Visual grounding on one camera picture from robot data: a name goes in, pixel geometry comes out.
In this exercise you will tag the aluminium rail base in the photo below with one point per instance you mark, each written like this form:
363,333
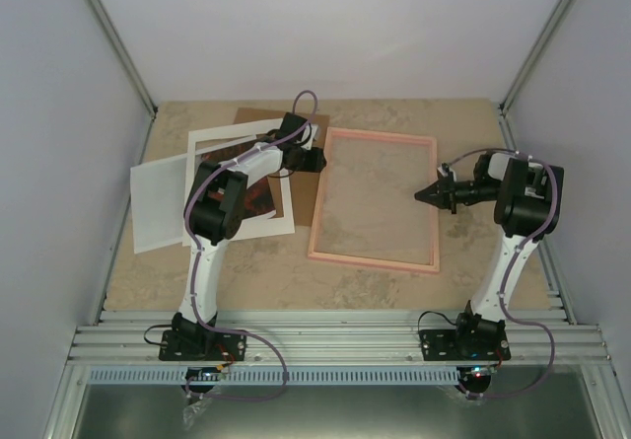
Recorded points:
351,339

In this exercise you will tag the clear acrylic sheet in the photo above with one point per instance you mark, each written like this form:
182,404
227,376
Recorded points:
377,202

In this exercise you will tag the blue grey cable duct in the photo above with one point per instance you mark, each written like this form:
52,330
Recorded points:
274,376

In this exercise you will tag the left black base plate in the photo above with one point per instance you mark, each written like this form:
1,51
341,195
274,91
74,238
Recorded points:
201,346

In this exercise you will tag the white paper sheet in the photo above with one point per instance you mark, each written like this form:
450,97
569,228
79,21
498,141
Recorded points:
157,203

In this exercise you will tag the pink picture frame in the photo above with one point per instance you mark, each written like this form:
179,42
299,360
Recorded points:
315,212

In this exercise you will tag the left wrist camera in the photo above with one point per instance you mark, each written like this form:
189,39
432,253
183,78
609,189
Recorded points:
310,137

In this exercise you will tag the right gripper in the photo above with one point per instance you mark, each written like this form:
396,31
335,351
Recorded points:
443,200

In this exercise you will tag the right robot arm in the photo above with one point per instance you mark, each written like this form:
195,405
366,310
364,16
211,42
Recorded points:
527,199

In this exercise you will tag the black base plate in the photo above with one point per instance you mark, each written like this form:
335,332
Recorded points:
448,344
201,346

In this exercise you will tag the right corner aluminium post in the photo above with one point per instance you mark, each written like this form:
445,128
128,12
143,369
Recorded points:
551,27

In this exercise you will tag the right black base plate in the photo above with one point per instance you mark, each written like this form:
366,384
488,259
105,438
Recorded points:
448,344

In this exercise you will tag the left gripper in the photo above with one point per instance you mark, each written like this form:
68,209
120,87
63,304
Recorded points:
315,163

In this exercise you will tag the red black photo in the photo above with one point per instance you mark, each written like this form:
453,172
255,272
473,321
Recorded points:
259,201

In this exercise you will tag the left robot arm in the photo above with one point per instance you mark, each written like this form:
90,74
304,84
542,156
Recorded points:
213,214

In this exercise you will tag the white mat board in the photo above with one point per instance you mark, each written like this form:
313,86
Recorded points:
251,228

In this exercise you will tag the brown backing board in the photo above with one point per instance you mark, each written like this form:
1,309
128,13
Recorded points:
303,185

